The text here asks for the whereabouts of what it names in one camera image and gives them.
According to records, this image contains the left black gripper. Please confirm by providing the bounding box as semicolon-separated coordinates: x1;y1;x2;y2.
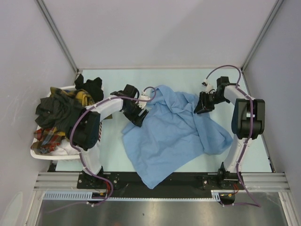
123;99;148;127

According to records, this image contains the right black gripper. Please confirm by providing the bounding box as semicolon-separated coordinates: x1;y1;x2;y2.
194;91;228;114

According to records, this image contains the light blue long sleeve shirt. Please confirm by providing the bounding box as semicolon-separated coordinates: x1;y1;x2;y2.
122;85;233;189

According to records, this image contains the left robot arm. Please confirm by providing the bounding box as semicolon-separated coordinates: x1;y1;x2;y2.
66;84;152;188

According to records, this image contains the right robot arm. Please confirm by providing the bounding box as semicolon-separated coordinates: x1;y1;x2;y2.
194;76;265;190

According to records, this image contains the black shirt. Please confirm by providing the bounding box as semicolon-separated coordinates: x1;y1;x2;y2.
74;74;104;103

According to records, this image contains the yellow plaid shirt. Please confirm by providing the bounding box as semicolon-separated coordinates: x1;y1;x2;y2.
45;87;95;119

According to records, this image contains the white shirt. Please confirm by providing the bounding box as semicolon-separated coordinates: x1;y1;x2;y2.
49;139;79;160

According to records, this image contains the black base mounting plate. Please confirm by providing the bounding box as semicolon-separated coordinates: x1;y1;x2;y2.
77;171;246;201

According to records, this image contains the dark grey striped shirt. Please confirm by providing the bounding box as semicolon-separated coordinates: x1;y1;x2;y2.
35;94;82;132

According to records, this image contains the red plaid shirt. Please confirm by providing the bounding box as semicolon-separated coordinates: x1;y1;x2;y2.
31;127;65;154

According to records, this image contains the white laundry basket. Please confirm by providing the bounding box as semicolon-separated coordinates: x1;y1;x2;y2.
30;85;105;162

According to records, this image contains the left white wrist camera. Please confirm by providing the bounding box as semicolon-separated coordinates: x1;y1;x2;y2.
138;94;151;109

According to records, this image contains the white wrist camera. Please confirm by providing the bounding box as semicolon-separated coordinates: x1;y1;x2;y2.
202;79;215;94
138;94;151;109

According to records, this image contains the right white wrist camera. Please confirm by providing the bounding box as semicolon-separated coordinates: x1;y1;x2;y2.
202;79;215;94

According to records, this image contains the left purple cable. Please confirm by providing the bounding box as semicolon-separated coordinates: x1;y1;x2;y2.
69;86;157;208

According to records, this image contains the purple cable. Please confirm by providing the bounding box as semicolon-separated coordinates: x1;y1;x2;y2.
69;86;157;208
206;65;261;208

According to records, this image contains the aluminium front rail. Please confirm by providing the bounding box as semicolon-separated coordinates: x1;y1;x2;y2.
34;172;290;192

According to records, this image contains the white slotted cable duct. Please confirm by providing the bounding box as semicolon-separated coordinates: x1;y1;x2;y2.
43;191;235;202

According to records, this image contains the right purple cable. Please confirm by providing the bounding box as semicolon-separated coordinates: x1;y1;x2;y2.
206;65;261;208

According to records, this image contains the left aluminium frame post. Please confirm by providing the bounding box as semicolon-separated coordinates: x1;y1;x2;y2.
35;0;79;73

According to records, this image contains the aluminium frame post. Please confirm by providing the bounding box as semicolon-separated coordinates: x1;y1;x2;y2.
35;0;79;73
241;0;285;73

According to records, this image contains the right aluminium frame post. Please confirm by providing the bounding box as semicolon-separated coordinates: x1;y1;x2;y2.
241;0;285;73

